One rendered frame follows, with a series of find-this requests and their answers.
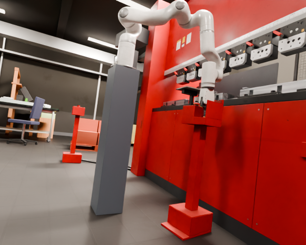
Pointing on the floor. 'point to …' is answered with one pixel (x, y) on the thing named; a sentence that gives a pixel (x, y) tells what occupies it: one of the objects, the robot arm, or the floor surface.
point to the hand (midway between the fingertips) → (206, 113)
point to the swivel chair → (36, 110)
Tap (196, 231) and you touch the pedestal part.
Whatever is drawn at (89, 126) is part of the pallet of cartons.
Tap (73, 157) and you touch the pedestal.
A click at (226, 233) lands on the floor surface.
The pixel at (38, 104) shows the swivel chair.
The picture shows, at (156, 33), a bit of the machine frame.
